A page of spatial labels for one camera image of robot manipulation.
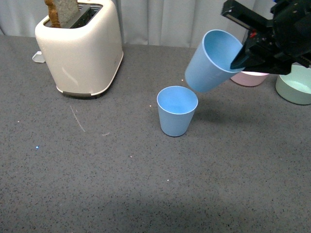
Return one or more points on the cream white toaster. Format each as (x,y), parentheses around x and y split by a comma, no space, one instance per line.
(83,60)

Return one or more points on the grey curtain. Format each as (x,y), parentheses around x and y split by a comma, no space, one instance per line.
(174,23)

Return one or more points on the blue plastic cup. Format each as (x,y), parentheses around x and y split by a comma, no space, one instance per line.
(210,64)
(176,107)

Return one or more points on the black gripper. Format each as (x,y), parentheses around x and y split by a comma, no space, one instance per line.
(273,45)

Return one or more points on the green plastic bowl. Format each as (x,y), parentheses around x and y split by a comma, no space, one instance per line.
(296,86)

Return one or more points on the pink plastic bowl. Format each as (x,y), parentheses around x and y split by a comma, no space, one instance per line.
(249,79)

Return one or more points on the white toaster lever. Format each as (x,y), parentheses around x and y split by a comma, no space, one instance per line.
(38,57)

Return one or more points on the brown bread slice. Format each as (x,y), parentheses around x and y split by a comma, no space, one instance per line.
(60,12)

